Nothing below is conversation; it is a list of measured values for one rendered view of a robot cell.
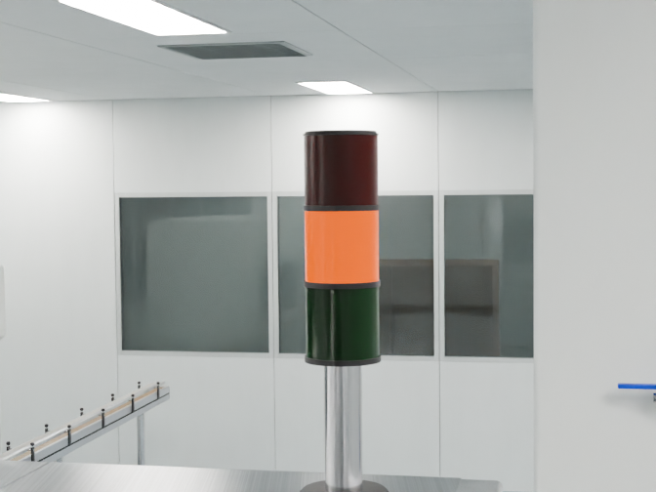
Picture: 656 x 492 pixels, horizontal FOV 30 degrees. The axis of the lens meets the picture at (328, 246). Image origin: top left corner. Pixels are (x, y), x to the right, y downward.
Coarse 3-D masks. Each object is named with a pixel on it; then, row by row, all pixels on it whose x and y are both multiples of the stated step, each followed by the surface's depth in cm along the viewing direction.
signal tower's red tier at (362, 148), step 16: (304, 144) 80; (320, 144) 79; (336, 144) 78; (352, 144) 78; (368, 144) 79; (304, 160) 80; (320, 160) 79; (336, 160) 78; (352, 160) 78; (368, 160) 79; (320, 176) 79; (336, 176) 78; (352, 176) 78; (368, 176) 79; (320, 192) 79; (336, 192) 78; (352, 192) 78; (368, 192) 79
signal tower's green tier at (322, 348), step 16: (368, 288) 79; (320, 304) 79; (336, 304) 79; (352, 304) 79; (368, 304) 79; (320, 320) 79; (336, 320) 79; (352, 320) 79; (368, 320) 79; (320, 336) 79; (336, 336) 79; (352, 336) 79; (368, 336) 79; (320, 352) 79; (336, 352) 79; (352, 352) 79; (368, 352) 80
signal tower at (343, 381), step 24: (336, 288) 79; (360, 288) 79; (312, 360) 80; (360, 360) 79; (336, 384) 80; (360, 384) 81; (336, 408) 80; (360, 408) 81; (336, 432) 80; (360, 432) 81; (336, 456) 81; (360, 456) 81; (336, 480) 81; (360, 480) 81
